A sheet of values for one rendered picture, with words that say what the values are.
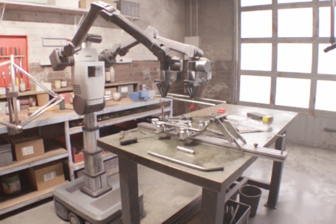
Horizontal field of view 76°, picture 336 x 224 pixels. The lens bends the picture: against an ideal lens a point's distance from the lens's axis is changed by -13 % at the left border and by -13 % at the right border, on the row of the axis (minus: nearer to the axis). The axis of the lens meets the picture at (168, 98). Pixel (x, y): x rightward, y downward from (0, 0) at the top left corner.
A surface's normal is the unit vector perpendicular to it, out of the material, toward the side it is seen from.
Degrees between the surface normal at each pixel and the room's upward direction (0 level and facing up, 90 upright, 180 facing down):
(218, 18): 90
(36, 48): 90
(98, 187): 90
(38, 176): 90
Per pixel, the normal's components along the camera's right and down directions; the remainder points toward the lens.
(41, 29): 0.77, 0.10
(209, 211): -0.64, 0.11
